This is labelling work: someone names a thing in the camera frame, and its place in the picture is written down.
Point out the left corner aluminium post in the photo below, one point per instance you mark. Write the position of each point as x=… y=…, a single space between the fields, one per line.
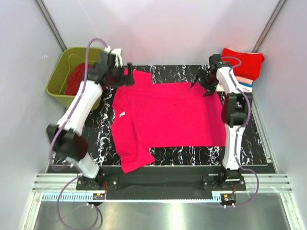
x=51 y=24

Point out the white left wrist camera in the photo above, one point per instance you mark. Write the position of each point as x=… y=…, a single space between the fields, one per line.
x=118 y=57

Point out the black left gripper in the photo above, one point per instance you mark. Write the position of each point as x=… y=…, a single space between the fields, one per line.
x=128 y=80

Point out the red folded t-shirt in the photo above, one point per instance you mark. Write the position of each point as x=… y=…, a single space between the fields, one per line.
x=250 y=63

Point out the right corner aluminium post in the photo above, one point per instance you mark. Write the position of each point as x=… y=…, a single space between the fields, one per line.
x=269 y=24

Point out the white slotted cable duct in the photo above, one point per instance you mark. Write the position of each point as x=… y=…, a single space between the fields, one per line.
x=210 y=197

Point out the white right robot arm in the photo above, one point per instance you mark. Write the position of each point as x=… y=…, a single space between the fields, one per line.
x=236 y=113

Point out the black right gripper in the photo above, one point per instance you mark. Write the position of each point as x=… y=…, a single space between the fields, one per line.
x=210 y=89

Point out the bright pink t-shirt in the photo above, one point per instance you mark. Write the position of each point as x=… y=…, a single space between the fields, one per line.
x=149 y=115

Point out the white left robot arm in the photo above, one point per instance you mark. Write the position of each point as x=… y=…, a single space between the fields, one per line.
x=66 y=135

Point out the aluminium extrusion rail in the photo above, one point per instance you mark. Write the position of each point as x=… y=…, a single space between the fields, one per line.
x=51 y=182

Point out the dark red crumpled shirt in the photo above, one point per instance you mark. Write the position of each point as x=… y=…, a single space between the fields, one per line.
x=74 y=80

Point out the corner aluminium post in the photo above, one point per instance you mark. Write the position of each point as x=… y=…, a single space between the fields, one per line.
x=269 y=24
x=51 y=24

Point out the orange connector box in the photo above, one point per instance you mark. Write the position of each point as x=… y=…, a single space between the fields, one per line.
x=229 y=197
x=99 y=196

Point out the olive green plastic bin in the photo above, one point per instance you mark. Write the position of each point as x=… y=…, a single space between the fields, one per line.
x=57 y=84

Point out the left orange connector box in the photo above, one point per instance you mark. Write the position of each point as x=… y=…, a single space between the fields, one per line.
x=99 y=196

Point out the right orange connector box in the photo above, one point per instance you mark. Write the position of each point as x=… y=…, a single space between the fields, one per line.
x=229 y=197

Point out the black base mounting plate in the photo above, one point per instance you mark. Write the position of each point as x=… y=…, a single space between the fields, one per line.
x=169 y=192

